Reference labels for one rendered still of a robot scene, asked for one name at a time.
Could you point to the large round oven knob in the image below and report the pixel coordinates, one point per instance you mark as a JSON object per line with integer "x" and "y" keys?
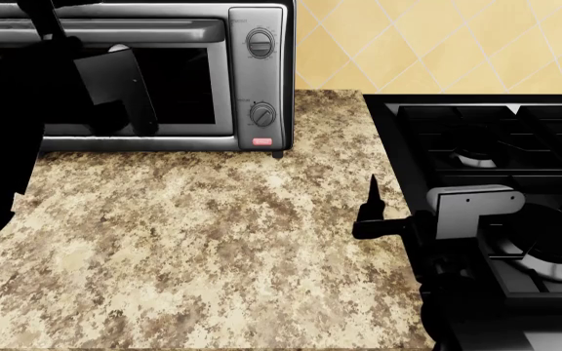
{"x": 260, "y": 44}

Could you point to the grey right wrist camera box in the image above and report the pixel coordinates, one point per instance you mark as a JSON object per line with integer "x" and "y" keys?
{"x": 456, "y": 214}

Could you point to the toaster oven glass door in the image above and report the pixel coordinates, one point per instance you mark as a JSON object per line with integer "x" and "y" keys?
{"x": 188, "y": 131}

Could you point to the black oven foot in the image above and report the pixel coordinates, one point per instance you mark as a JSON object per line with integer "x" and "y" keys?
{"x": 277, "y": 154}

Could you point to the small round oven knob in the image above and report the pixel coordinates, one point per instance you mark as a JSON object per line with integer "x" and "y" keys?
{"x": 263, "y": 115}

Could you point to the silver gas burner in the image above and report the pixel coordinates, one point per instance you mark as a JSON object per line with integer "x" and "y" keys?
{"x": 476, "y": 159}
{"x": 556, "y": 268}

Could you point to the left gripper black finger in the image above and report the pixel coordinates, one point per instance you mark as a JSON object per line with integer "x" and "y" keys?
{"x": 49, "y": 20}

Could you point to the red oven button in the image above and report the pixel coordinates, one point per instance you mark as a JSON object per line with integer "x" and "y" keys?
{"x": 262, "y": 142}

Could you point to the black gas stove cooktop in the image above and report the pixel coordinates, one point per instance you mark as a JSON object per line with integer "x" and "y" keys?
{"x": 383, "y": 153}

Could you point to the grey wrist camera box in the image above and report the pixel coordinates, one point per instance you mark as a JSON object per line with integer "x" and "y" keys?
{"x": 456, "y": 214}
{"x": 110, "y": 78}

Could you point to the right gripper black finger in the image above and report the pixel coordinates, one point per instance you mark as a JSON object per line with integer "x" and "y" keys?
{"x": 374, "y": 204}

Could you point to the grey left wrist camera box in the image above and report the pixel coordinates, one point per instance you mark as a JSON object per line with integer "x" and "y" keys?
{"x": 110, "y": 78}

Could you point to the silver toaster oven body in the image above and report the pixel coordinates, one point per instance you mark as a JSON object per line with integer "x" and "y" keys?
{"x": 257, "y": 84}

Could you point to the black cast iron grate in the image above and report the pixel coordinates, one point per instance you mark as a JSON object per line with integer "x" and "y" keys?
{"x": 544, "y": 292}
{"x": 427, "y": 120}

